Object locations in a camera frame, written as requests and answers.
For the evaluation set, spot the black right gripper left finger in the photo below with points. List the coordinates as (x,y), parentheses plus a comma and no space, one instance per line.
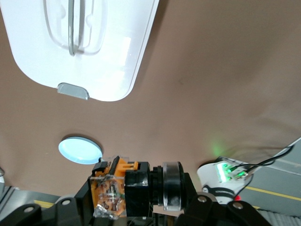
(47,214)

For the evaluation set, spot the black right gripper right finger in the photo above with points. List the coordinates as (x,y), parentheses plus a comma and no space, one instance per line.
(235,214)

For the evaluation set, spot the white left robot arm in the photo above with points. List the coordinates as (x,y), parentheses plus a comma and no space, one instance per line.
(216,179)

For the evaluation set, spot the silver base connector bracket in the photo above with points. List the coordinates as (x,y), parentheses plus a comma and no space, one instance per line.
(242,175)

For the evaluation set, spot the orange and black switch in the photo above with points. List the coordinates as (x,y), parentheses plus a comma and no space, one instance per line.
(136,186)

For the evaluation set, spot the light blue round plate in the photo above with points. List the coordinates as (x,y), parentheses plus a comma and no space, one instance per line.
(77,150)

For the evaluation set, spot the white lidded storage box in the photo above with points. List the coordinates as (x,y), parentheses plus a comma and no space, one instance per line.
(94,58)

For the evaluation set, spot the red round plug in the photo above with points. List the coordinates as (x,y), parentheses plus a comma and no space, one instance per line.
(238,197)

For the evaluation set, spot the brown table cloth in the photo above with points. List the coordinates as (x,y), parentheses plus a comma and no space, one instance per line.
(188,70)

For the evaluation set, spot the grey box latch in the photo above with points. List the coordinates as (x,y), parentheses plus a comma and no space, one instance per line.
(73,90)

